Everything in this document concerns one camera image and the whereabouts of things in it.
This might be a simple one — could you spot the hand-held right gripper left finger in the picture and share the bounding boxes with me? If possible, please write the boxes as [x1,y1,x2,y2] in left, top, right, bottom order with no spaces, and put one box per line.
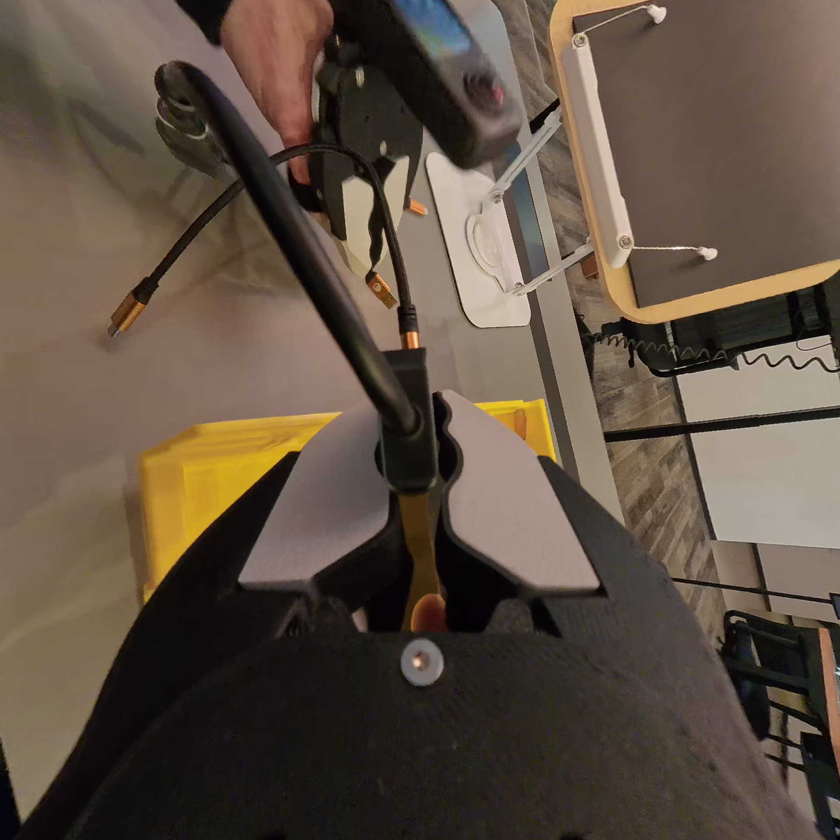
[238,406,395,589]

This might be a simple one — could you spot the person's left hand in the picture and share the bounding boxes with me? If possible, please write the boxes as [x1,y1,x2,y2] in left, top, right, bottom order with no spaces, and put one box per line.
[220,0,336,188]

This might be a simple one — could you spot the black coiled cable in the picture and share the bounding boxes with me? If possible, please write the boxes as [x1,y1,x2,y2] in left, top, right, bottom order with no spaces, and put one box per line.
[576,314,840,380]

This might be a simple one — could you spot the thick black hub cable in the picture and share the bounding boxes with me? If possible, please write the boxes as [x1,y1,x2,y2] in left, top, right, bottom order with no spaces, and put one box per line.
[153,60,424,437]

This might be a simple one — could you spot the white stand base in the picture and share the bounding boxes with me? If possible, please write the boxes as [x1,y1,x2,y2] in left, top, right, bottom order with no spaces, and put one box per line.
[425,98,595,329]

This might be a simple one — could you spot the white bracket bar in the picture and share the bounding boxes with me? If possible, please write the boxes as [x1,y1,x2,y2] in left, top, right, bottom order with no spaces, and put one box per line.
[558,3,719,271]

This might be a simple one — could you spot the dark grey usb hub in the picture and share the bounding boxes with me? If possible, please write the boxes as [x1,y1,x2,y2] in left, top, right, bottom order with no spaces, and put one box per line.
[377,348,439,494]

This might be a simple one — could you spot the wooden-edged black board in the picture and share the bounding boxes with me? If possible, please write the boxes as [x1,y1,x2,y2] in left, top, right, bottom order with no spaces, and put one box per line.
[549,0,840,327]

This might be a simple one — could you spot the black cord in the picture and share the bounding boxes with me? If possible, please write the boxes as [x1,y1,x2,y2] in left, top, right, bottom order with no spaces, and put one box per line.
[107,146,422,353]

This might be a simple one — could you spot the yellow plastic bin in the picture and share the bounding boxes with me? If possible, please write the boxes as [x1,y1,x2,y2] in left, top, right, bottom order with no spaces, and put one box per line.
[136,398,559,608]

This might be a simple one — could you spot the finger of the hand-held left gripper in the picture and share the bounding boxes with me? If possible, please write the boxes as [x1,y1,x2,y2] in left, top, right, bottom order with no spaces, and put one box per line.
[331,172,383,277]
[384,154,413,222]

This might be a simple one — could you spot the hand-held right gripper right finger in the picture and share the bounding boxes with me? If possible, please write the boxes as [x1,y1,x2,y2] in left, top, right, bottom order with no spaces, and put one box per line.
[434,389,602,597]

